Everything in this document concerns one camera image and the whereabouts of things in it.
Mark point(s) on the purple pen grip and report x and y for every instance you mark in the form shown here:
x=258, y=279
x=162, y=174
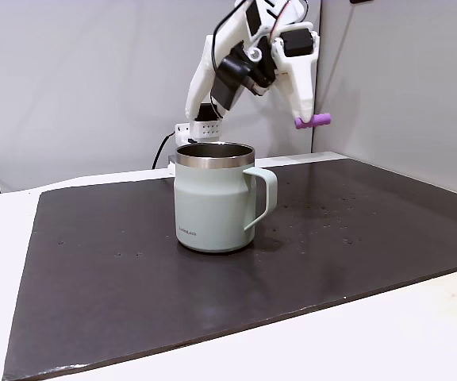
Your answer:
x=316, y=120

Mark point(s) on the pale green steel mug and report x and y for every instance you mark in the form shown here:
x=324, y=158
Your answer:
x=208, y=206

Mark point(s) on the dark grey table mat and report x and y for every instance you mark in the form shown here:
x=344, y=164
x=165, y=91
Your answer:
x=133, y=297

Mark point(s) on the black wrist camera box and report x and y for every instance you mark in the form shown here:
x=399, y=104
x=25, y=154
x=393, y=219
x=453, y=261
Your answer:
x=228, y=83

